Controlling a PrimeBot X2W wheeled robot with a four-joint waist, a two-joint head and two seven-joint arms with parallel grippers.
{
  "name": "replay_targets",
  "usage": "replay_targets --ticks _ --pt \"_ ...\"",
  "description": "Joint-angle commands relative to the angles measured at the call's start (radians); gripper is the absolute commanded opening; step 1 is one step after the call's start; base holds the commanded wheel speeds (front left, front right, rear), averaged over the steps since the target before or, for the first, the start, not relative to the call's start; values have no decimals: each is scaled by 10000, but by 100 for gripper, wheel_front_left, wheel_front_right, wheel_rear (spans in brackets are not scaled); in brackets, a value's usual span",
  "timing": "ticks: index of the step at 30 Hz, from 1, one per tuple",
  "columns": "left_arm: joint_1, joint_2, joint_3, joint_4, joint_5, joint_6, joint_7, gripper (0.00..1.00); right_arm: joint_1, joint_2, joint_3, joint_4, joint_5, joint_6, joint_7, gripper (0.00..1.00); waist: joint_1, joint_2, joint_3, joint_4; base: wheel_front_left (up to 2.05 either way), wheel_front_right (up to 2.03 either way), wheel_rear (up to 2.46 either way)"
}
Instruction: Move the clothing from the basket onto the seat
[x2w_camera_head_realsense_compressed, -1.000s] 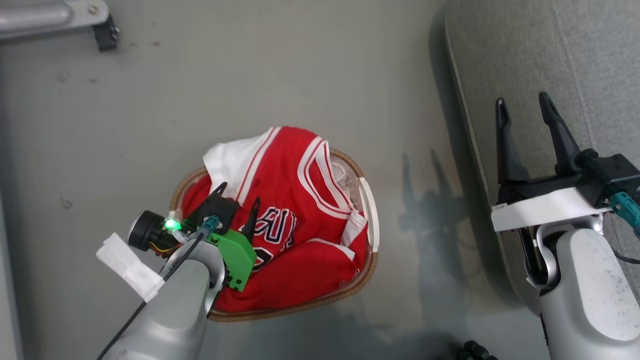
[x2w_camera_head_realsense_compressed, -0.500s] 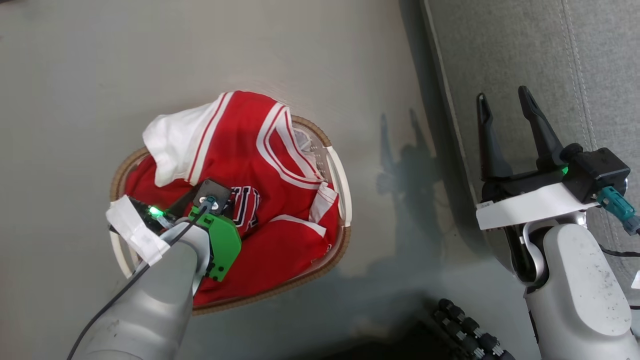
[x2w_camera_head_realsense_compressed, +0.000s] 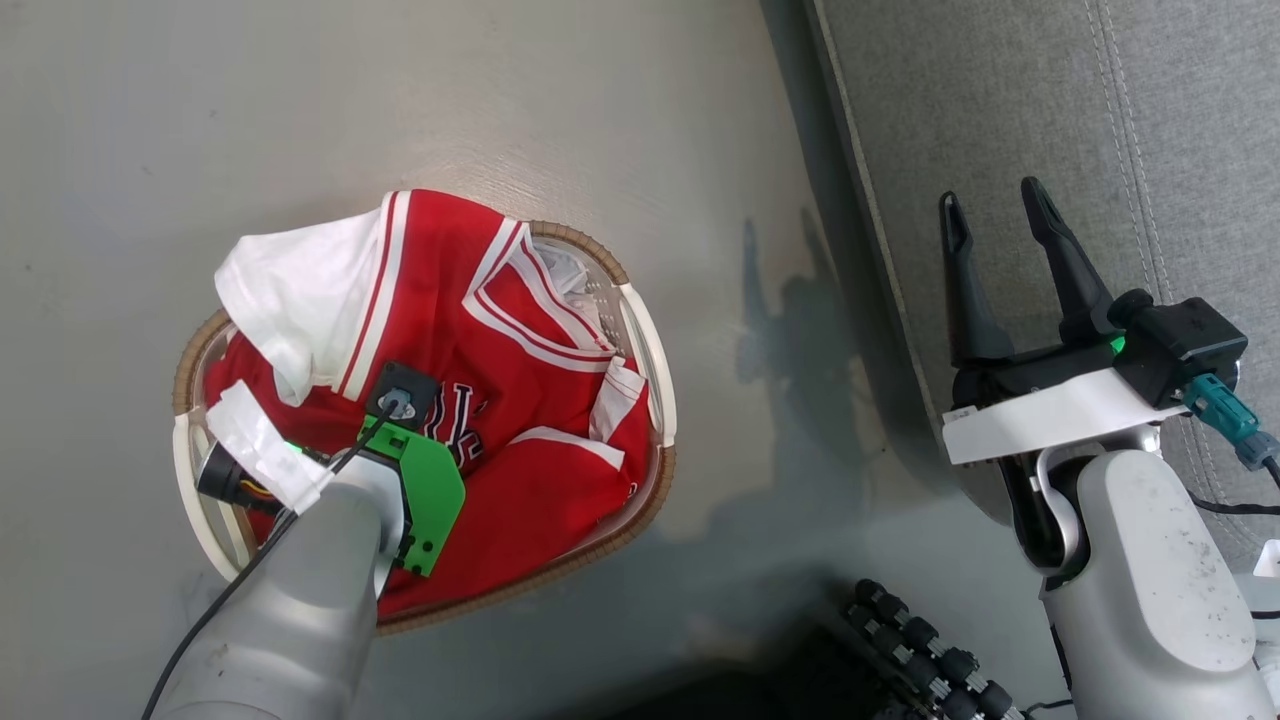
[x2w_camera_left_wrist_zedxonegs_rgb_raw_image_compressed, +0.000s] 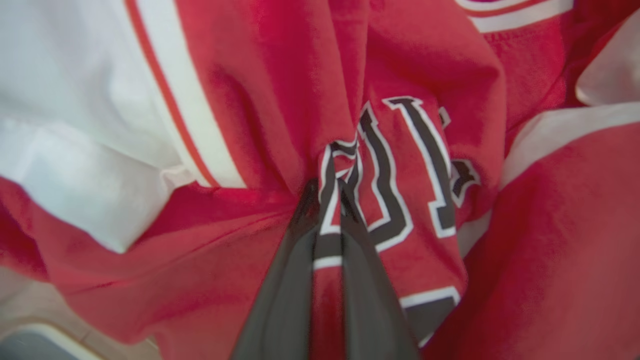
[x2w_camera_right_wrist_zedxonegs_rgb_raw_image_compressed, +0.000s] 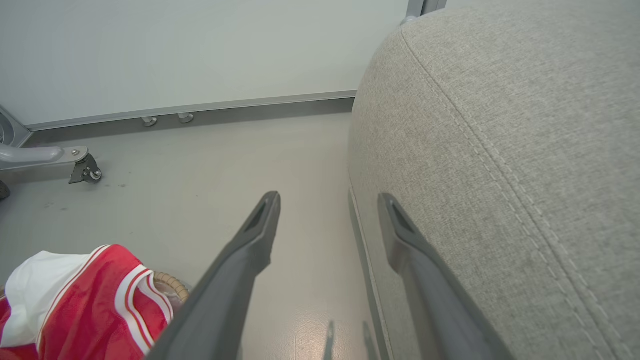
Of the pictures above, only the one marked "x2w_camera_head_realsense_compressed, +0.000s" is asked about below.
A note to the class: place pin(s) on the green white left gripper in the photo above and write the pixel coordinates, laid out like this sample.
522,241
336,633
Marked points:
432,500

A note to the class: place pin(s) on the white garment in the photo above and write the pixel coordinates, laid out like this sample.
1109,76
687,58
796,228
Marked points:
565,268

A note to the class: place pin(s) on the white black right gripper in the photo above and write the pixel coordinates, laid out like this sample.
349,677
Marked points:
1050,410

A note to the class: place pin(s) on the red white-trimmed jersey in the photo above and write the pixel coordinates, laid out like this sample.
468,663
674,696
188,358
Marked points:
540,500

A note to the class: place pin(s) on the white woven-rim laundry basket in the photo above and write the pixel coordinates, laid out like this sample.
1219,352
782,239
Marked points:
656,350

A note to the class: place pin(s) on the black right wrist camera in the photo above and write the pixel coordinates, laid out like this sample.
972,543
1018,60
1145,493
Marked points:
1185,340

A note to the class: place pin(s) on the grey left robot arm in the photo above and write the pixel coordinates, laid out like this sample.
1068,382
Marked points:
300,620

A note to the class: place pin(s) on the grey fabric sofa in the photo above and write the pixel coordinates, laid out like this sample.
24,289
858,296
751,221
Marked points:
1050,150

